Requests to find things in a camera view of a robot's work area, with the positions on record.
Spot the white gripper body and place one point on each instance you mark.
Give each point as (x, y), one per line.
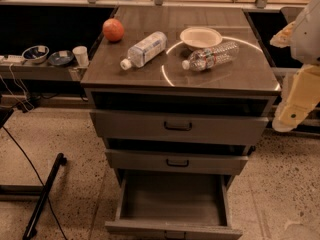
(307, 37)

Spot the grey bottom drawer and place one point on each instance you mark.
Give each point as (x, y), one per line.
(173, 206)

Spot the grey drawer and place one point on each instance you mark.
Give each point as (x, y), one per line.
(186, 128)
(176, 162)
(173, 206)

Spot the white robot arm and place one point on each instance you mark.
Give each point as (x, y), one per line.
(302, 35)

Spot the grey top drawer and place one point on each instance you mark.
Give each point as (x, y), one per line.
(186, 128)

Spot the grey drawer cabinet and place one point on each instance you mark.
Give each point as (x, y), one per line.
(245, 87)

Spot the grey middle drawer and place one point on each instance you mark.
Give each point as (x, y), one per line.
(176, 162)

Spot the clear crinkled water bottle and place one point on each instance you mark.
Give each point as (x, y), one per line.
(207, 58)

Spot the white paper bowl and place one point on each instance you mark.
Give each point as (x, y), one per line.
(200, 37)

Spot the clear bottle white label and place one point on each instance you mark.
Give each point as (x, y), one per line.
(144, 51)

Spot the orange round fruit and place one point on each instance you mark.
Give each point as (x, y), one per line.
(113, 30)

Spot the dark blue bowl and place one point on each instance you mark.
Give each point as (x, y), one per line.
(61, 58)

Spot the white bowl with items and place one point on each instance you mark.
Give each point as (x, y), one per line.
(36, 54)

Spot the white power strip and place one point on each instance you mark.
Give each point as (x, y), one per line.
(11, 59)

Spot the black stand leg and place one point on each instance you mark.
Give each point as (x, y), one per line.
(45, 189)

